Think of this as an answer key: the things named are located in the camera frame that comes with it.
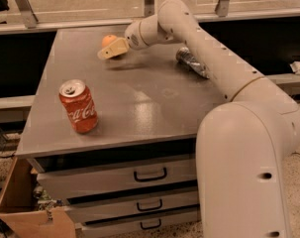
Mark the middle grey drawer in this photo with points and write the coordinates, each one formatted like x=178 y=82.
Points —
x=132 y=205

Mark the crushed silver can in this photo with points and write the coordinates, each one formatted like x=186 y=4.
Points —
x=185 y=57

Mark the cardboard box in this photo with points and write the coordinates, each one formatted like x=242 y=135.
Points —
x=21 y=211

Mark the grey drawer cabinet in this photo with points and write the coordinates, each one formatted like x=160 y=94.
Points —
x=148 y=107

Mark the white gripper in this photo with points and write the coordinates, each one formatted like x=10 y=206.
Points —
x=132 y=34

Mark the red Coca-Cola can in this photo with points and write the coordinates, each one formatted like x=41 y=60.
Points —
x=76 y=98

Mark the top grey drawer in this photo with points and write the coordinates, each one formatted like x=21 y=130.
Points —
x=117 y=177

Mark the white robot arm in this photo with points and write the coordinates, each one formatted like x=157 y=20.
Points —
x=240 y=145

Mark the orange fruit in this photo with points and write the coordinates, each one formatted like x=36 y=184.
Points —
x=107 y=40

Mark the bottom grey drawer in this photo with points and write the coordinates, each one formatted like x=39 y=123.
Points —
x=141 y=222

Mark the grey drawer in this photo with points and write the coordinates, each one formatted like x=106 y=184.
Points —
x=117 y=177
x=141 y=222
x=132 y=205

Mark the metal window railing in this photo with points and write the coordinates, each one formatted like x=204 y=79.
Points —
x=45 y=15

